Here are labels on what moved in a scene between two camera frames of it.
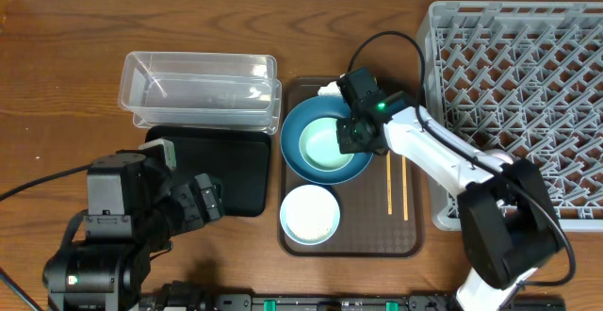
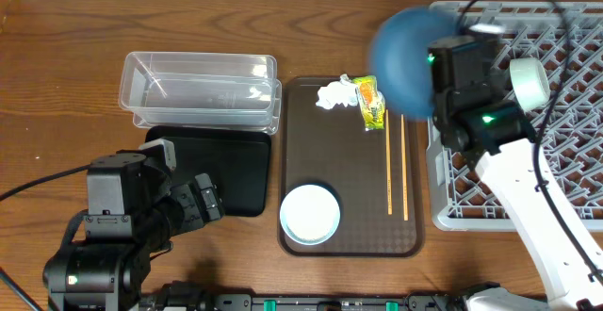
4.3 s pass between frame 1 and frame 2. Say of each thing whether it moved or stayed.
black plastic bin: stayed
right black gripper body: moved
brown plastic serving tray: stayed
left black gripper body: stayed
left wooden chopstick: stayed
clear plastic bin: stayed
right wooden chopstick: stayed
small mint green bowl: moved
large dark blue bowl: moved
